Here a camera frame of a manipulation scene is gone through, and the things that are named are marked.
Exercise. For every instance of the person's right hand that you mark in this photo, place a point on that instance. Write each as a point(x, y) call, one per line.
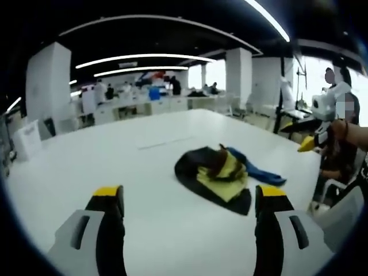
point(337, 130)

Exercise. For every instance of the black yellow blue garment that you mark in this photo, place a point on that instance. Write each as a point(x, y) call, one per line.
point(212, 178)

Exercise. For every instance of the blue storage box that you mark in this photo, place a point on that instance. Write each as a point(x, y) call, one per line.
point(154, 93)

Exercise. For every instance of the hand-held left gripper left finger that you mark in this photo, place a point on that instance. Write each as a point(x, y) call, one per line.
point(86, 230)

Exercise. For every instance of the white office chair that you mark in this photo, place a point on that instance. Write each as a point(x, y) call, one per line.
point(342, 210)

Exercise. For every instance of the long ceiling light strip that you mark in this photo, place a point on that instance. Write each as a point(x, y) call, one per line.
point(270, 17)

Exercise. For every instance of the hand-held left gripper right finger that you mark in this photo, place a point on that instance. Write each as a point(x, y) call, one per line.
point(290, 230)

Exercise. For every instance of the black metal stand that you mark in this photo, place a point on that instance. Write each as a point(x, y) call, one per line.
point(279, 109)

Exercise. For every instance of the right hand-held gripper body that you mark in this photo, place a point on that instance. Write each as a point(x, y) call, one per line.
point(324, 107)

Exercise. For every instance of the white sign box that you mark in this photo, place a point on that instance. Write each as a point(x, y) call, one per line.
point(27, 141)

